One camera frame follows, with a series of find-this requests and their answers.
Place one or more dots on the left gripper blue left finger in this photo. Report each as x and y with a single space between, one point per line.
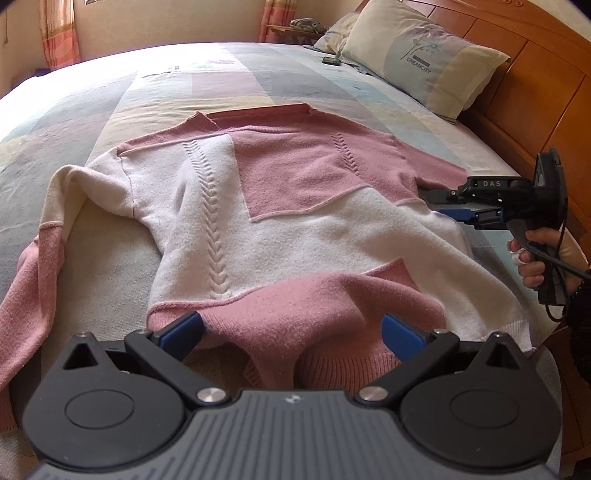
160 355

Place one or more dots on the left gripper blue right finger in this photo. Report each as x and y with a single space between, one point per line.
422 355

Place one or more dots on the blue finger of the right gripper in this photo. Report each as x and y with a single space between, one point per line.
483 219
443 196

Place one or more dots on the pink and white knit sweater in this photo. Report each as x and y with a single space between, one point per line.
292 230

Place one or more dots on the pastel patchwork bed sheet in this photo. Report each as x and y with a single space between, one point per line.
71 116

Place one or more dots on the wooden headboard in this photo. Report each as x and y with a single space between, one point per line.
538 100

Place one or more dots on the pastel patchwork pillow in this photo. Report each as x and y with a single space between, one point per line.
443 72

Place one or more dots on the small dark remote on bed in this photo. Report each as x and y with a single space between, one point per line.
334 61

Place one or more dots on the wooden nightstand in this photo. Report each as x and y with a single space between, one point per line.
290 35

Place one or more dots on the cluttered items on nightstand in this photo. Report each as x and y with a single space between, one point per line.
309 25

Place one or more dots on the right orange plaid curtain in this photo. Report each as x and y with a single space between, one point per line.
275 13

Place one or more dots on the orange plaid curtain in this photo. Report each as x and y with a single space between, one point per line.
58 33
275 13

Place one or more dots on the left orange plaid curtain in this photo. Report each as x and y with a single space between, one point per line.
58 33

